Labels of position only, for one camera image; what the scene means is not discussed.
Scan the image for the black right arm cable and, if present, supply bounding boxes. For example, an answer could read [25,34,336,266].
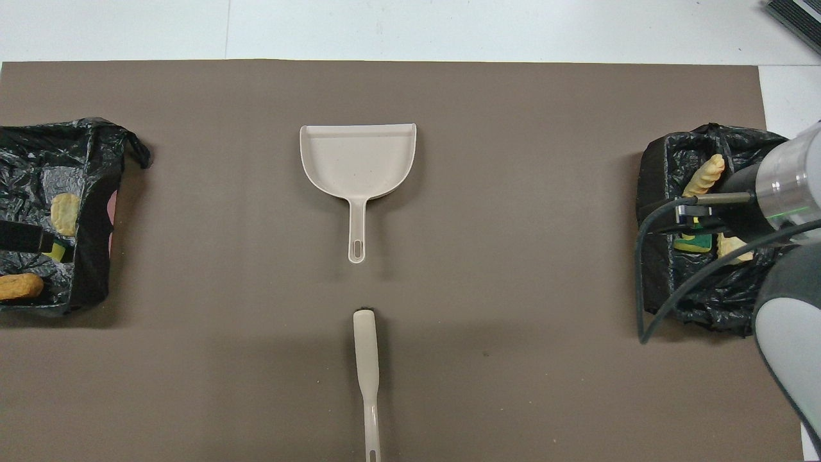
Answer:
[634,191,821,345]

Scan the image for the brown paper table mat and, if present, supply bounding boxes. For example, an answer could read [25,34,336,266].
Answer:
[0,59,806,462]

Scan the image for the brown ridged foam roll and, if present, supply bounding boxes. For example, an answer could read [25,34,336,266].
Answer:
[0,273,46,303]

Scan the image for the beige plastic dustpan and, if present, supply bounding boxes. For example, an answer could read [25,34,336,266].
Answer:
[299,123,418,264]

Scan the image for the bin lined with black bag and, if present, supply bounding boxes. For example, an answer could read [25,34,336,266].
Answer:
[0,117,152,316]
[636,123,821,338]

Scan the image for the dark ribbed mat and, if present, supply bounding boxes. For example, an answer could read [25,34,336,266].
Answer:
[762,0,821,57]

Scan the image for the pale yellow paper ball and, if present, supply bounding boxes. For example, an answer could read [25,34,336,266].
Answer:
[49,192,82,237]
[716,234,756,265]

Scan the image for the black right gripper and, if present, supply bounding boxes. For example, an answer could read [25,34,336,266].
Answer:
[653,164,780,239]

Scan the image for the pale beige chunk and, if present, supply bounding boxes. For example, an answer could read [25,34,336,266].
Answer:
[681,153,726,198]

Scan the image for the green and yellow sponge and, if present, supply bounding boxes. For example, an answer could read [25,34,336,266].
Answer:
[673,232,714,253]

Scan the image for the beige hand brush black bristles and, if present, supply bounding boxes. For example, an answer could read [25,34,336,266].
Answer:
[352,308,382,462]

